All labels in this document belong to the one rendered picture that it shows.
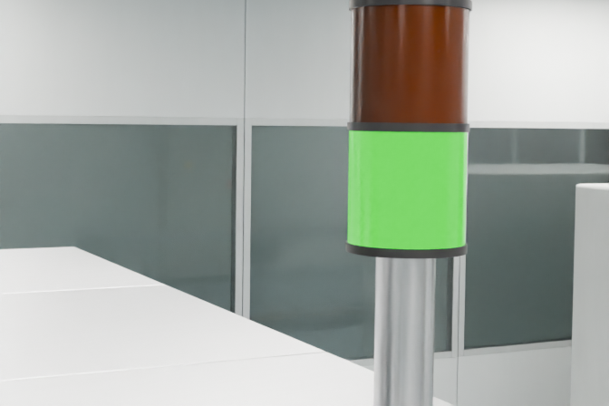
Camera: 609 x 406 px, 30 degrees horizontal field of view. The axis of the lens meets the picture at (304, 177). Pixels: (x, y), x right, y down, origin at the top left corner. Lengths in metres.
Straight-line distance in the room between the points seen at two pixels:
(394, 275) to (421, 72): 0.08
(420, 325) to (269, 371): 0.24
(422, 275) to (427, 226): 0.03
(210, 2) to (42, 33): 0.79
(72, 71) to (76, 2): 0.30
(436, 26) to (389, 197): 0.07
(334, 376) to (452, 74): 0.28
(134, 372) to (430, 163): 0.30
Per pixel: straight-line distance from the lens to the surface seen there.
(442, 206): 0.46
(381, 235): 0.45
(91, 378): 0.69
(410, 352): 0.47
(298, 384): 0.67
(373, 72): 0.46
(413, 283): 0.47
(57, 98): 5.05
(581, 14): 6.39
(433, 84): 0.45
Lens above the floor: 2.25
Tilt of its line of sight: 3 degrees down
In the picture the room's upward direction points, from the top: 1 degrees clockwise
